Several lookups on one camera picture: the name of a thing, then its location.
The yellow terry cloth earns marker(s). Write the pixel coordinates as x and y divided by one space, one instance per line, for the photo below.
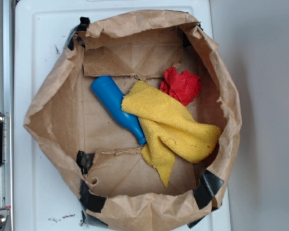
169 128

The crumpled red cloth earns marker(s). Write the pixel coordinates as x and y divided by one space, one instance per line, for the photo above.
183 87

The blue plastic bottle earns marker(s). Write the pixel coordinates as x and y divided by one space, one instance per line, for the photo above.
111 97

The brown paper bag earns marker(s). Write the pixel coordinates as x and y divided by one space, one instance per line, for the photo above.
100 161

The white plastic tray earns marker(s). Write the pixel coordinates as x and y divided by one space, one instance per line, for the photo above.
42 200

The aluminium frame rail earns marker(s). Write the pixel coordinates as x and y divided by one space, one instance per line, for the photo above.
6 99

